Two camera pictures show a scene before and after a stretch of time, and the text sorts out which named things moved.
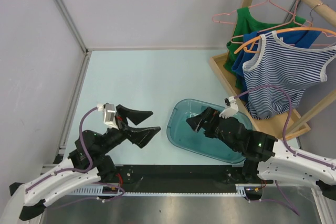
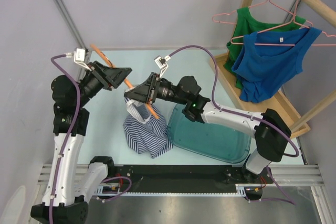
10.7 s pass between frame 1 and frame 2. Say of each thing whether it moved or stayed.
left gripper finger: moved
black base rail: stayed
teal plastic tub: stayed
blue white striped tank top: moved
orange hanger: moved
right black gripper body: moved
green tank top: stayed
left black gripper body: moved
